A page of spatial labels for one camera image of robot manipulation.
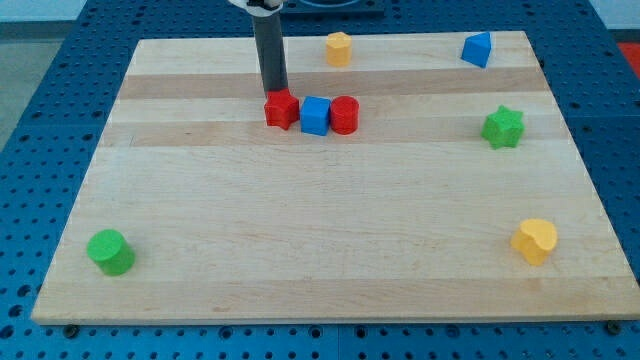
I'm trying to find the red star block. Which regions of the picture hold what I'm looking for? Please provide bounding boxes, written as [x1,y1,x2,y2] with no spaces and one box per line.
[264,88,300,131]

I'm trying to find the yellow heart block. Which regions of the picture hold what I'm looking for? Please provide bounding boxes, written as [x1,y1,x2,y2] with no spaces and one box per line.
[510,218,558,266]

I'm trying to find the red cylinder block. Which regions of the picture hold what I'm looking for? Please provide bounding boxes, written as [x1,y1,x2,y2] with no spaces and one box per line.
[330,96,359,135]

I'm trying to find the blue cube block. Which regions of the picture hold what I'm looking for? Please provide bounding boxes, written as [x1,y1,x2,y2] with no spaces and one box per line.
[300,96,331,136]

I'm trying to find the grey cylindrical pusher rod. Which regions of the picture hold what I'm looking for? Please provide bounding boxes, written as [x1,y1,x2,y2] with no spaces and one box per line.
[252,12,288,94]

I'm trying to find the green cylinder block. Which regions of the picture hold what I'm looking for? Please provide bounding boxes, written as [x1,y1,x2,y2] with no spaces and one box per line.
[86,229,136,276]

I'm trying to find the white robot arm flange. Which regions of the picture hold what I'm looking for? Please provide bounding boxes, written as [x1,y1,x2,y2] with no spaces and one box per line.
[228,0,284,17]

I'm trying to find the blue triangular prism block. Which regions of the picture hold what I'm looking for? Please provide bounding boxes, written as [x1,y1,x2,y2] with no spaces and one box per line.
[460,32,492,68]

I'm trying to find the yellow hexagon block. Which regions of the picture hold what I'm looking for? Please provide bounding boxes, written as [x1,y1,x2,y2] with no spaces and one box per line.
[325,32,352,67]

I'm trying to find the green star block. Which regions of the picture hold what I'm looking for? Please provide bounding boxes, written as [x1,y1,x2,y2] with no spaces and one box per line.
[481,105,525,149]

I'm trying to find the light wooden board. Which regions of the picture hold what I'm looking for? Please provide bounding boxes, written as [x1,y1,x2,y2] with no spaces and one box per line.
[31,31,639,325]

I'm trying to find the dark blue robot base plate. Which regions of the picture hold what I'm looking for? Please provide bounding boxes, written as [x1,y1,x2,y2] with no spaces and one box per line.
[281,0,385,16]

